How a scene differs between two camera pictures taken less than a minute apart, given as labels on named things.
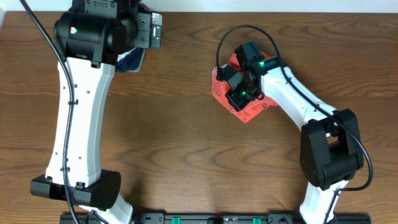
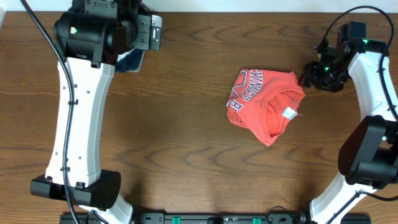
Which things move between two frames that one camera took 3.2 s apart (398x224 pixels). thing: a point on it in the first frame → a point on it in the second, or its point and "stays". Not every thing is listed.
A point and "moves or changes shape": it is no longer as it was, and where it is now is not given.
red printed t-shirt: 219,89 moves or changes shape
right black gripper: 236,99 → 314,76
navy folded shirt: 130,61 stays
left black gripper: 143,30 stays
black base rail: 216,218 stays
